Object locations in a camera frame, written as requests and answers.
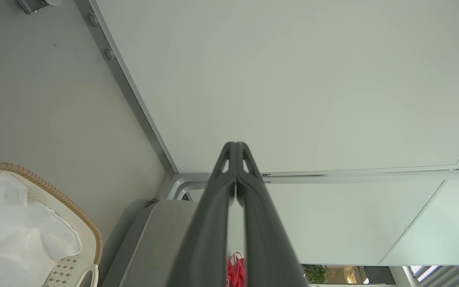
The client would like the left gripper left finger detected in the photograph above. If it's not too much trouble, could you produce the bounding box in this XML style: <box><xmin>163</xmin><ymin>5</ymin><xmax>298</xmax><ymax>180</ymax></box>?
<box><xmin>166</xmin><ymin>142</ymin><xmax>237</xmax><ymax>287</ymax></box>

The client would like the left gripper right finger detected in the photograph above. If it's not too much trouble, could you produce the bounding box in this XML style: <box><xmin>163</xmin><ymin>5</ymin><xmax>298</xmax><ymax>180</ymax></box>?
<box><xmin>236</xmin><ymin>142</ymin><xmax>308</xmax><ymax>287</ymax></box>

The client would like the red sports jersey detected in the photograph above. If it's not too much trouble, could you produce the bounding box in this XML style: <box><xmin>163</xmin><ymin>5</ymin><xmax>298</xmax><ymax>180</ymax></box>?
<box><xmin>226</xmin><ymin>251</ymin><xmax>246</xmax><ymax>287</ymax></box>

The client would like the wicker rimmed laundry basket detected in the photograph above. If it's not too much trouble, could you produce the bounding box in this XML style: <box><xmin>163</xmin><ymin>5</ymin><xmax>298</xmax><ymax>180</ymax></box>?
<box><xmin>0</xmin><ymin>162</ymin><xmax>104</xmax><ymax>287</ymax></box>

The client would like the grey fabric sofa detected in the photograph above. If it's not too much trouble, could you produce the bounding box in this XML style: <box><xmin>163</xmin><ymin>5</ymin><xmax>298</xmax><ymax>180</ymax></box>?
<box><xmin>100</xmin><ymin>199</ymin><xmax>230</xmax><ymax>287</ymax></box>

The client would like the green potted plant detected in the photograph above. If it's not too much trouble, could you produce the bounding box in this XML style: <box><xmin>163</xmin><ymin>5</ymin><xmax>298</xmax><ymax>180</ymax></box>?
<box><xmin>303</xmin><ymin>265</ymin><xmax>328</xmax><ymax>285</ymax></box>

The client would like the white slatted window blind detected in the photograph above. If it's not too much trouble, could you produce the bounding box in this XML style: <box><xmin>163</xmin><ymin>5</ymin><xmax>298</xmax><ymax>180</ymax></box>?
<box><xmin>402</xmin><ymin>265</ymin><xmax>459</xmax><ymax>287</ymax></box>

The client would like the white fabric cloth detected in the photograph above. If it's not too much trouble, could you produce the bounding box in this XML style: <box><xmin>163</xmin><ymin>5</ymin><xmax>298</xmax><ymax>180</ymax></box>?
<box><xmin>0</xmin><ymin>171</ymin><xmax>83</xmax><ymax>287</ymax></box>

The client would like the black caster wheel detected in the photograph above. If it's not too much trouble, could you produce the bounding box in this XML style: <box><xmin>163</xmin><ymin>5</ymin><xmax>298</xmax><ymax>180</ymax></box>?
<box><xmin>16</xmin><ymin>0</ymin><xmax>51</xmax><ymax>15</ymax></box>

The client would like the grey partition post bracket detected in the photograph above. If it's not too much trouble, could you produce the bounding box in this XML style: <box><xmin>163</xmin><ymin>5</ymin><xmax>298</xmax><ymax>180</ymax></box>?
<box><xmin>165</xmin><ymin>172</ymin><xmax>212</xmax><ymax>201</ymax></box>

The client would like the grey aluminium partition rail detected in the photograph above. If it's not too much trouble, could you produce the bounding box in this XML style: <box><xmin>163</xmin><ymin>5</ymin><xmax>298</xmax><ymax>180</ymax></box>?
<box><xmin>74</xmin><ymin>0</ymin><xmax>180</xmax><ymax>174</ymax></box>
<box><xmin>261</xmin><ymin>163</ymin><xmax>459</xmax><ymax>185</ymax></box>

